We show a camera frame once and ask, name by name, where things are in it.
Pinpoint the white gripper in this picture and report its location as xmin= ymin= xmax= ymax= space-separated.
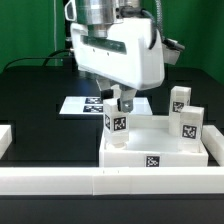
xmin=71 ymin=18 xmax=164 ymax=112

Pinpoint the black cable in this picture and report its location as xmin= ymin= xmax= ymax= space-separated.
xmin=2 ymin=48 xmax=78 ymax=73

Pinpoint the grey corrugated cable conduit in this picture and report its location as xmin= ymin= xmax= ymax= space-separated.
xmin=146 ymin=0 xmax=186 ymax=68

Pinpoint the white fiducial marker board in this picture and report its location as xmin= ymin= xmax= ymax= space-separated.
xmin=59 ymin=96 xmax=152 ymax=115

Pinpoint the white square tabletop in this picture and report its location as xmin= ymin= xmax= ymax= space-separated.
xmin=99 ymin=115 xmax=208 ymax=167

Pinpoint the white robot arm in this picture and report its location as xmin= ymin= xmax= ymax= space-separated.
xmin=65 ymin=0 xmax=164 ymax=112

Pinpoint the white obstacle fence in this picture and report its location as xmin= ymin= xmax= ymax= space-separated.
xmin=0 ymin=124 xmax=224 ymax=196

